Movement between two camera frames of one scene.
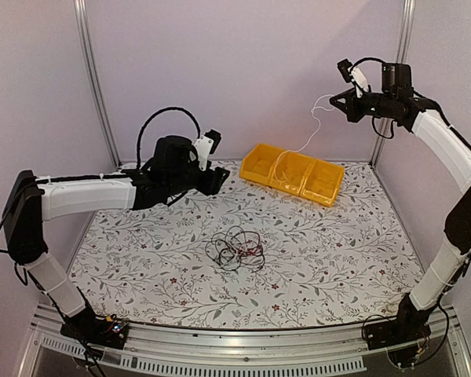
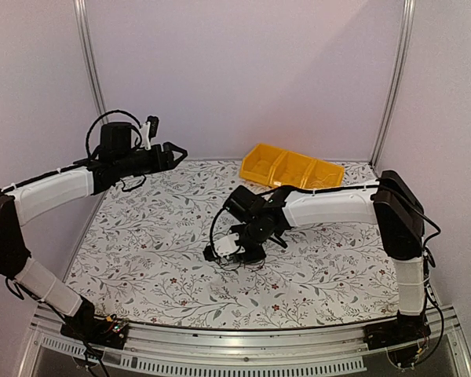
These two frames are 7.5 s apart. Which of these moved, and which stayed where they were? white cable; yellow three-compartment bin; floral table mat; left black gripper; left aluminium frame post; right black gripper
Moved: right black gripper; white cable; left black gripper
Stayed: yellow three-compartment bin; floral table mat; left aluminium frame post
